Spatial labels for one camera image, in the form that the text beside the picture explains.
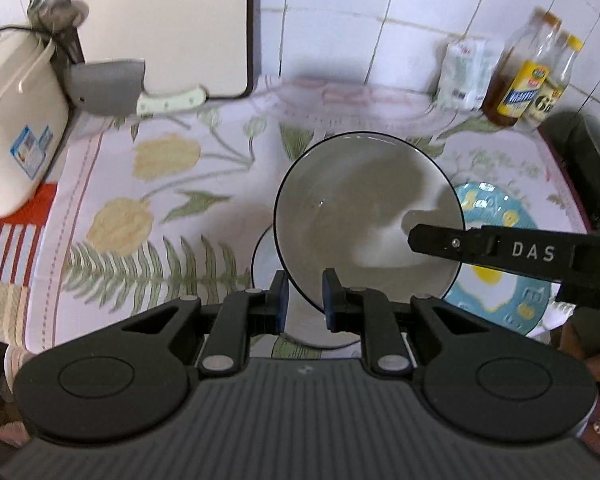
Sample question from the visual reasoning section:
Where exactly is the blue fried egg print plate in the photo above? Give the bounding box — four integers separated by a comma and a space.
450, 181, 552, 337

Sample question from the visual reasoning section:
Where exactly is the red striped cloth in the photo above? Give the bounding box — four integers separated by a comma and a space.
0, 182, 61, 358

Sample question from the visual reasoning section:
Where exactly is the black wok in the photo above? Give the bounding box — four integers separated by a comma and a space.
539, 110, 600, 233

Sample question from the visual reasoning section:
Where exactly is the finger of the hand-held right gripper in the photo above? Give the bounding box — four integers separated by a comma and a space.
407, 223, 497, 268

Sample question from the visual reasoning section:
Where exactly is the cleaver with cream handle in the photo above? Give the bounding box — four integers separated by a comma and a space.
62, 59, 208, 117

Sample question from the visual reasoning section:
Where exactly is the floral tablecloth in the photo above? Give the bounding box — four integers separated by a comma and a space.
25, 74, 592, 358

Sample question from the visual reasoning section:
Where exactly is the brown oil bottle yellow label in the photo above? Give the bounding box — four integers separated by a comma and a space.
482, 10, 563, 128

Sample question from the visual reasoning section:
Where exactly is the cream rice cooker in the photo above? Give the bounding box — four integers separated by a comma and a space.
0, 25, 74, 220

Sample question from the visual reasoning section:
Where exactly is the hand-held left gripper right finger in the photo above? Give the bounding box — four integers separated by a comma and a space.
321, 268, 482, 377

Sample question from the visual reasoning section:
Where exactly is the white plastic salt bag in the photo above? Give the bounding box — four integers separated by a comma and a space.
436, 37, 503, 112

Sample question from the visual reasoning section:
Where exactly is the white cutting board dark edge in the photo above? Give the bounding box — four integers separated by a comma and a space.
60, 0, 257, 101

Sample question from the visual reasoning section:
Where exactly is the white ribbed bowl dark rim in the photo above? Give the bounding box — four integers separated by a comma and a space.
272, 131, 466, 318
251, 222, 363, 350

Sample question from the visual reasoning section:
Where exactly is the clear vinegar bottle yellow cap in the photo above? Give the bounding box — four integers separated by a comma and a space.
522, 34, 585, 132

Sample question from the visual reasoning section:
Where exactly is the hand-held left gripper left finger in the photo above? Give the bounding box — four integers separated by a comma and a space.
121, 270, 289, 377

